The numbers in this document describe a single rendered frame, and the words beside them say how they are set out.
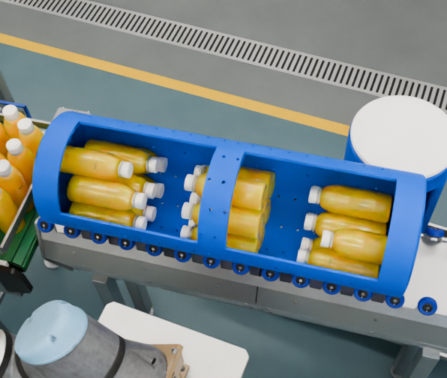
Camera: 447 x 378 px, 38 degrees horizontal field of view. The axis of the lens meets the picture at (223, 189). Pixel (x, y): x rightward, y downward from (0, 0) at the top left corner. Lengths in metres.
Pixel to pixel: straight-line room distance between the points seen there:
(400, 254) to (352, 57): 2.10
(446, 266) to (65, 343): 0.99
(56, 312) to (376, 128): 1.00
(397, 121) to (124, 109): 1.72
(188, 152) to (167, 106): 1.52
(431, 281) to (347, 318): 0.22
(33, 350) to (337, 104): 2.33
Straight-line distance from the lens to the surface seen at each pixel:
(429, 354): 1.95
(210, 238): 1.47
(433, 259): 1.73
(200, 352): 1.35
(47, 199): 1.58
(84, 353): 1.14
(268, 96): 3.21
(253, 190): 1.48
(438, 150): 1.78
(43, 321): 1.16
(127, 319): 1.40
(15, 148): 1.78
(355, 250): 1.49
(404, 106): 1.85
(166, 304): 2.66
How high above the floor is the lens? 2.42
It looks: 57 degrees down
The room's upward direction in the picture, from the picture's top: 5 degrees counter-clockwise
